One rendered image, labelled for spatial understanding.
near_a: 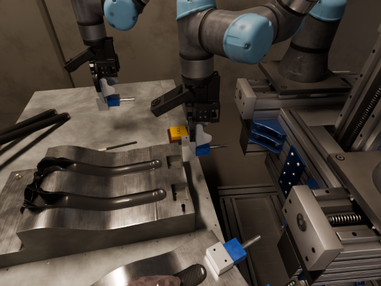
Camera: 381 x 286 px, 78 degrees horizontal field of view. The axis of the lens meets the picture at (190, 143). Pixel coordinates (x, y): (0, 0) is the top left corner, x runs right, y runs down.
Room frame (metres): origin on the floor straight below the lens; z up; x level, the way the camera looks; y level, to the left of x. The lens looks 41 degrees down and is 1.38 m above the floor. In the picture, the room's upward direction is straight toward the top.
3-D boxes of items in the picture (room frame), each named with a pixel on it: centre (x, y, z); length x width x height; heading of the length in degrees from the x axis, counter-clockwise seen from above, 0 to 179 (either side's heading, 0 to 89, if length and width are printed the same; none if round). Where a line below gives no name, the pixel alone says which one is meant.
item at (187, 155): (0.50, -0.04, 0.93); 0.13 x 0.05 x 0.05; 95
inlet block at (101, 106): (0.76, 0.27, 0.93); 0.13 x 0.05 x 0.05; 97
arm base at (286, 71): (0.75, -0.37, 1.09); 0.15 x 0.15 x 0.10
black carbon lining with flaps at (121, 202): (0.38, 0.24, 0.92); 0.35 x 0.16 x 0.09; 101
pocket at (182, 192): (0.37, 0.02, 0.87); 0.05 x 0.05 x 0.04; 11
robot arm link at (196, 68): (0.51, -0.01, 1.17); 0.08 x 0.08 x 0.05
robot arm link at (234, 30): (0.44, -0.09, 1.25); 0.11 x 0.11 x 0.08; 42
